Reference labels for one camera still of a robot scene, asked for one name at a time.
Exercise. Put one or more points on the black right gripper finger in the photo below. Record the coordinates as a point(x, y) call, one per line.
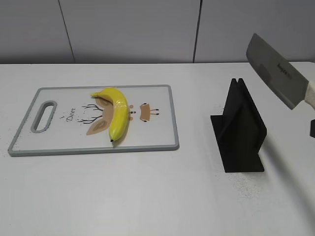
point(312, 128)

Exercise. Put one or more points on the cleaver knife white handle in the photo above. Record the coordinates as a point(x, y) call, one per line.
point(282, 78)

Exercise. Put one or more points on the yellow plastic banana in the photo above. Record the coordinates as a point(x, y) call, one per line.
point(118, 125)

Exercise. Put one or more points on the black knife stand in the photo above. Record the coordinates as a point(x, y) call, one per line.
point(239, 131)

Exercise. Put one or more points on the white grey cutting board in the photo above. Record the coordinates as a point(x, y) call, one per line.
point(67, 120)

